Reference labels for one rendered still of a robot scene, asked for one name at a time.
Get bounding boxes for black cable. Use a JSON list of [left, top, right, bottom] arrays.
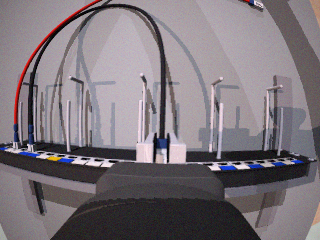
[[28, 4, 166, 139]]

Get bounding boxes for white cable plug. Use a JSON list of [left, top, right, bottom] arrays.
[[156, 138, 167, 164], [248, 0, 263, 10]]

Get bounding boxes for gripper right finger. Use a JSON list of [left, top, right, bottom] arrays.
[[166, 133, 187, 164]]

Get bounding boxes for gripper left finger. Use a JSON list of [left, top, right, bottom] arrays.
[[137, 132, 157, 163]]

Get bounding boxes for red cable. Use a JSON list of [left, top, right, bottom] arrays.
[[14, 0, 102, 132]]

